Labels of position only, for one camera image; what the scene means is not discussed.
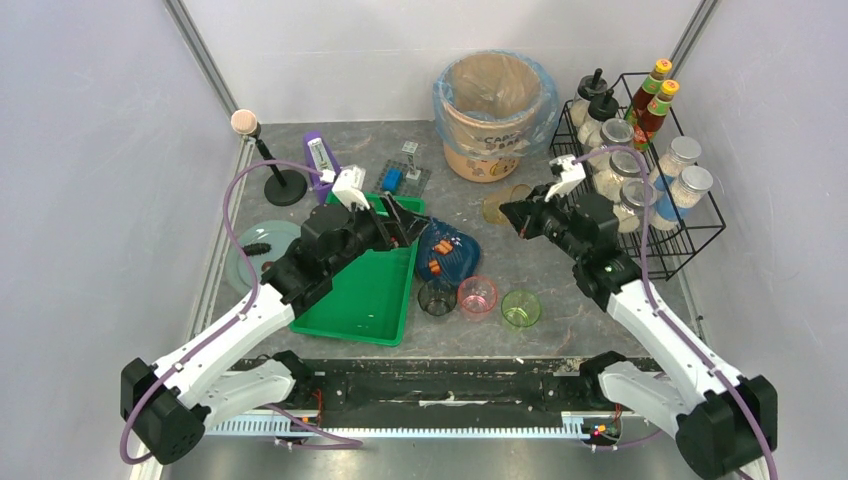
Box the dark blue plate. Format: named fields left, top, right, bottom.
left=414, top=217, right=482, bottom=286

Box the grey lego baseplate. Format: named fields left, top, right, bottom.
left=369, top=160, right=432, bottom=198

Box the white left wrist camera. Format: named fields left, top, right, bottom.
left=320, top=165, right=371, bottom=212

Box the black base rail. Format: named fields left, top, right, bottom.
left=305, top=357, right=615, bottom=429

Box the pink glass cup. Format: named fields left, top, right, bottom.
left=457, top=276, right=499, bottom=322

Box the tan capybara trash bin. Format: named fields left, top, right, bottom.
left=432, top=50, right=560, bottom=183

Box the tall bead jar silver lid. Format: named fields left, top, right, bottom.
left=650, top=165, right=714, bottom=231

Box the black wire rack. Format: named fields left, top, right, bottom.
left=549, top=72, right=727, bottom=280

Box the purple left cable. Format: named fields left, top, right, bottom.
left=119, top=159, right=364, bottom=465

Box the green plastic tray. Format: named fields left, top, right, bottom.
left=289, top=190, right=427, bottom=348

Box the light blue plate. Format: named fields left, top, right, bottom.
left=224, top=220, right=300, bottom=296

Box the black stand wooden ball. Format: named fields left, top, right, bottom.
left=230, top=109, right=307, bottom=207

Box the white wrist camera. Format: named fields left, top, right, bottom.
left=320, top=165, right=371, bottom=212
left=544, top=155, right=586, bottom=202

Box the dark clear glass cup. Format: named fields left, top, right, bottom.
left=417, top=278, right=457, bottom=317

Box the purple cable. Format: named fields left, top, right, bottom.
left=119, top=159, right=364, bottom=465
left=572, top=145, right=780, bottom=480

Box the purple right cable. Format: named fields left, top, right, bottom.
left=572, top=145, right=780, bottom=480

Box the dark spiky food piece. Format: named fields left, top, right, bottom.
left=242, top=242, right=272, bottom=257

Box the glass rice jar front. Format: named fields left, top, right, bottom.
left=613, top=179, right=660, bottom=234

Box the purple metronome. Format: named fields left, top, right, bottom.
left=303, top=131, right=341, bottom=205

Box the amber glass cup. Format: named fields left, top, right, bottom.
left=482, top=184, right=533, bottom=225

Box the sauce bottle yellow cap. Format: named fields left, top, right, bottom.
left=633, top=79, right=680, bottom=151
left=624, top=58, right=673, bottom=127

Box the grey lego tower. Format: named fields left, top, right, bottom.
left=401, top=141, right=421, bottom=182

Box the round glass rice jar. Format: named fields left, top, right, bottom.
left=580, top=118, right=634, bottom=152

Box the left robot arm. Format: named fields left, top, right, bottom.
left=120, top=194, right=430, bottom=465

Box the blue lego brick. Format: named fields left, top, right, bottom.
left=380, top=168, right=405, bottom=194

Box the black-lid shaker jar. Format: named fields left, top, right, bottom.
left=569, top=68, right=608, bottom=128
left=578, top=88, right=619, bottom=150

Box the green glass cup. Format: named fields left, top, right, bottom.
left=501, top=289, right=542, bottom=329

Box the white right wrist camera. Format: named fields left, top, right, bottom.
left=544, top=155, right=586, bottom=202

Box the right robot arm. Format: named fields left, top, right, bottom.
left=499, top=185, right=778, bottom=479

